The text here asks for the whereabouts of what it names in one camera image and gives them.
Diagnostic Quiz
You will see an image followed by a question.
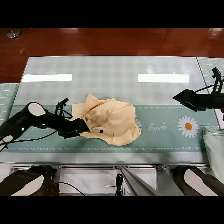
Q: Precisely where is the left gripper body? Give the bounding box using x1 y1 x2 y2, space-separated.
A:
57 117 91 140

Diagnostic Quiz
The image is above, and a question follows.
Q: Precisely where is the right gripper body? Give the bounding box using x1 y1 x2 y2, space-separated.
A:
182 88 210 113

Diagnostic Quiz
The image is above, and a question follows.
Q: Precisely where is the cream yellow shirt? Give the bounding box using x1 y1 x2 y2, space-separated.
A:
71 93 143 147

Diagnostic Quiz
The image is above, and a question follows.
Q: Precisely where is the pale green garment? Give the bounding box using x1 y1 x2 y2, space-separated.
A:
202 127 224 185

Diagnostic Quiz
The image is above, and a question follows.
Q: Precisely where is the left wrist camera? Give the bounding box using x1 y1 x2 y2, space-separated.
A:
54 97 74 120

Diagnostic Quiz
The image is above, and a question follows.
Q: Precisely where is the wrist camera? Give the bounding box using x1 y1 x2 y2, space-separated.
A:
54 97 74 120
195 66 224 95

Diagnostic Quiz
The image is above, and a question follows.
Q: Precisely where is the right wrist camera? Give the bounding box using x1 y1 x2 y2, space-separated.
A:
195 66 224 95

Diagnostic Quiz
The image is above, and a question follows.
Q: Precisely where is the black cable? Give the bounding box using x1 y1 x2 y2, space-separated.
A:
0 129 60 153
57 180 86 197

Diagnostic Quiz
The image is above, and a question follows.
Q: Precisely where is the silver frame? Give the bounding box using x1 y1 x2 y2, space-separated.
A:
0 162 224 197

